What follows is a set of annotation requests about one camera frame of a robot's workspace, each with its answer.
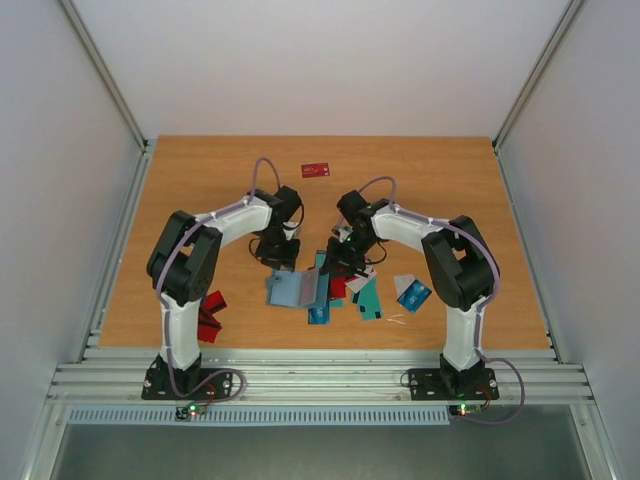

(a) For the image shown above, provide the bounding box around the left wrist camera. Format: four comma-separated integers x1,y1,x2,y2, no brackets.
283,221,301,241

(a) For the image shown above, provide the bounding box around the left controller board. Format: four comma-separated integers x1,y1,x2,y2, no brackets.
174,404,207,421

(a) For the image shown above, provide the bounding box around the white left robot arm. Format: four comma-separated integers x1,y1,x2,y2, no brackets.
146,186,303,398

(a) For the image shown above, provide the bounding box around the blue card centre bottom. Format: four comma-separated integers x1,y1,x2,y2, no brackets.
307,305,330,325

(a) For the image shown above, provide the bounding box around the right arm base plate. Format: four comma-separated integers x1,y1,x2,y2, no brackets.
403,368,500,401

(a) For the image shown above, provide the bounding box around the blue card right side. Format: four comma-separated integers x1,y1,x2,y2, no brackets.
397,280,432,314

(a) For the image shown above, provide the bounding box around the teal card black stripe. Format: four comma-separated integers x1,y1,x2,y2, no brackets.
351,279,383,321

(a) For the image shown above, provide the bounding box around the blue card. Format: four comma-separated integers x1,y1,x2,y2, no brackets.
307,305,330,325
397,280,432,314

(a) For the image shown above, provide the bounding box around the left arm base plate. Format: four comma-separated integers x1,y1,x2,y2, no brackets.
141,368,237,401

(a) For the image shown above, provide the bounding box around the red card left lower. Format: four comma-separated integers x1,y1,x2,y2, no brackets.
197,309,222,344

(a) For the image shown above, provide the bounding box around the right controller board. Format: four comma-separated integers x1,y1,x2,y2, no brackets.
449,403,489,417

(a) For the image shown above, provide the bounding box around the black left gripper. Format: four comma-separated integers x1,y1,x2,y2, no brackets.
256,228,302,272

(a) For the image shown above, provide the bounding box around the red card far table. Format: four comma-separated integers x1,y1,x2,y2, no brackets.
301,162,330,178

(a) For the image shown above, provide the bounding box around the teal leather card holder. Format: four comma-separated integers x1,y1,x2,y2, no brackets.
266,251,330,309

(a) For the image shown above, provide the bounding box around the grey slotted cable duct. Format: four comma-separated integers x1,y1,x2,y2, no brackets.
67,405,450,427

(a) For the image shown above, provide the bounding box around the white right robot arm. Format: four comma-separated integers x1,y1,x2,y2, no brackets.
321,190,500,397

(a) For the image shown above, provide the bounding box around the red card left upper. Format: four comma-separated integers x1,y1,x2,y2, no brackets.
199,291,227,321

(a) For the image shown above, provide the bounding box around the controller board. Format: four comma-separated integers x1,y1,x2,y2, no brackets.
449,403,489,417
174,404,207,421

